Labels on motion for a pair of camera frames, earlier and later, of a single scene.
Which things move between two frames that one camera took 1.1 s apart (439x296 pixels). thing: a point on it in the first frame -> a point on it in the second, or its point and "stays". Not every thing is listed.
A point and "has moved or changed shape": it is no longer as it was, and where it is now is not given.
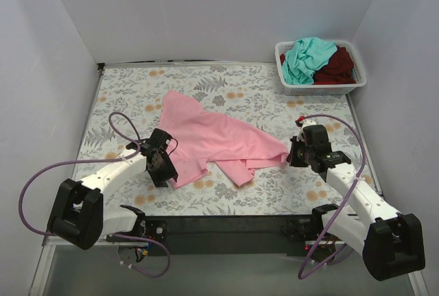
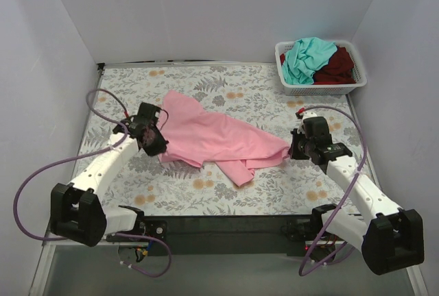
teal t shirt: x=306 y=57 stays
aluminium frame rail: x=49 y=245 stays
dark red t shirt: x=340 y=70 stays
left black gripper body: x=164 y=173 -> x=155 y=142
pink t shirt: x=205 y=138 has moved or changed shape
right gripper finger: x=293 y=157 -> x=293 y=147
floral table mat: x=125 y=114 stays
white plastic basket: x=324 y=89 stays
